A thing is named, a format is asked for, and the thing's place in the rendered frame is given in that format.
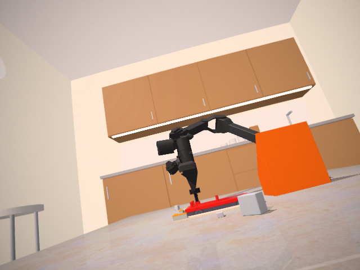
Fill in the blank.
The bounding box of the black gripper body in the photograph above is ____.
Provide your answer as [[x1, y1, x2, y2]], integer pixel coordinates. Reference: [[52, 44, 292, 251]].
[[177, 149, 197, 173]]

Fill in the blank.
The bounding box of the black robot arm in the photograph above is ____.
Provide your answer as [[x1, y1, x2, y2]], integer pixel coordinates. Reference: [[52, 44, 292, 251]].
[[156, 115, 259, 175]]

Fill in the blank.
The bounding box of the black and white wheel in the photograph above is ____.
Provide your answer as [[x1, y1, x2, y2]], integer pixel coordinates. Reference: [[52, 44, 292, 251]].
[[189, 188, 200, 195]]

